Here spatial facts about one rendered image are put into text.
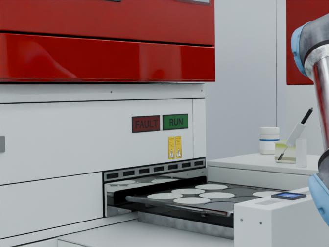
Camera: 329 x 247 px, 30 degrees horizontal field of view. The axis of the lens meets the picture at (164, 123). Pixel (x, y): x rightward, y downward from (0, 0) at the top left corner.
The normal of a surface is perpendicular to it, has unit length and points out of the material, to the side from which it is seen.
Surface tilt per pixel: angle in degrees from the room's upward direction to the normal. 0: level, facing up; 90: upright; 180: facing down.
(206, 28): 90
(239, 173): 90
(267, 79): 90
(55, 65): 90
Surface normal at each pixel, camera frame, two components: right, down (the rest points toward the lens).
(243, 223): -0.69, 0.05
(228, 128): 0.73, 0.03
